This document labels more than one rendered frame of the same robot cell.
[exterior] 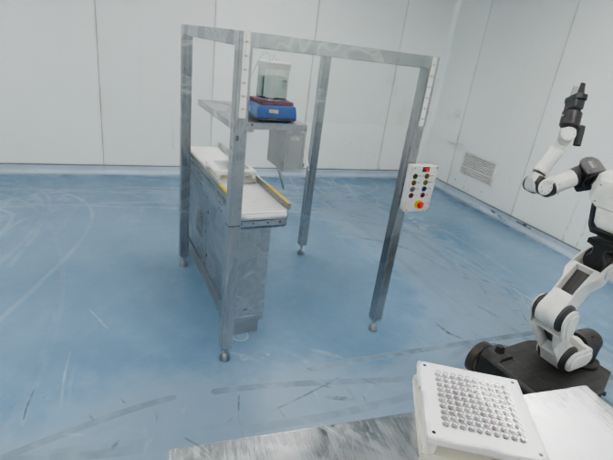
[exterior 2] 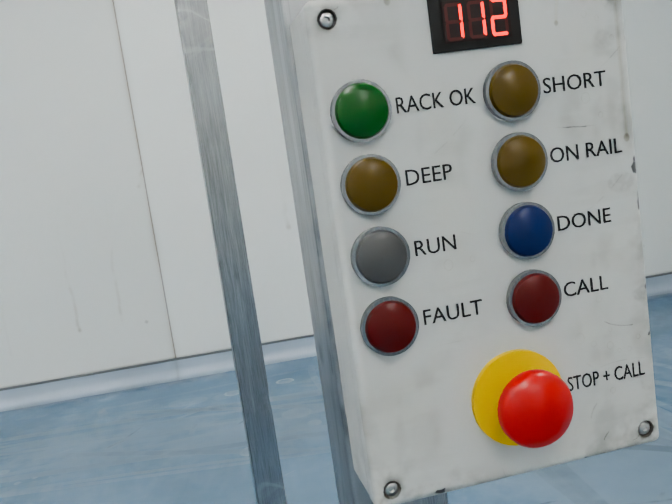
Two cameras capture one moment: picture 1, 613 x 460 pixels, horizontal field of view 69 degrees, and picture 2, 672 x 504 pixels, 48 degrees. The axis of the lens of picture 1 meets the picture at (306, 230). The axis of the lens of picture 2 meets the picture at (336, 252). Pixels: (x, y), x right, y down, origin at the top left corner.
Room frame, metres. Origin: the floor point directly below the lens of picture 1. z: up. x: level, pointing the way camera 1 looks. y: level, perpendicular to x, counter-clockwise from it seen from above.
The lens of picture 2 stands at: (1.96, -0.62, 1.03)
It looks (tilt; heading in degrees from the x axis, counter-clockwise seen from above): 8 degrees down; 17
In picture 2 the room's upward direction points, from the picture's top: 8 degrees counter-clockwise
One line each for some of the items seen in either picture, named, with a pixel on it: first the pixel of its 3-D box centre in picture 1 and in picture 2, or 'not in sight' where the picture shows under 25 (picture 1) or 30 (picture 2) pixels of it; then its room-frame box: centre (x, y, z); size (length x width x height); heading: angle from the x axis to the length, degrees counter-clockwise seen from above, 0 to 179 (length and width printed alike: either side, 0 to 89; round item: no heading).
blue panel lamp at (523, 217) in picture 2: not in sight; (528, 230); (2.36, -0.61, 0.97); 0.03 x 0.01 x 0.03; 118
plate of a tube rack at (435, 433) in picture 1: (475, 408); not in sight; (0.79, -0.43, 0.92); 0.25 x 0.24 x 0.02; 84
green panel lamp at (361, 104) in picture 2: not in sight; (361, 110); (2.32, -0.54, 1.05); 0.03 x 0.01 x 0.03; 118
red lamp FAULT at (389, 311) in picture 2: not in sight; (390, 326); (2.32, -0.54, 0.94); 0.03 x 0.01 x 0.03; 118
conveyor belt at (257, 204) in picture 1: (225, 176); not in sight; (2.66, 0.54, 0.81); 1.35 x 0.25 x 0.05; 28
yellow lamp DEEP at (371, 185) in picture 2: not in sight; (371, 184); (2.32, -0.54, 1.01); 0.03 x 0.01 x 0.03; 118
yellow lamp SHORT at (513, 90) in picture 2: not in sight; (513, 90); (2.36, -0.61, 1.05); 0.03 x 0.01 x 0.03; 118
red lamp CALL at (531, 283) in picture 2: not in sight; (535, 298); (2.36, -0.61, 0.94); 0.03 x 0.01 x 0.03; 118
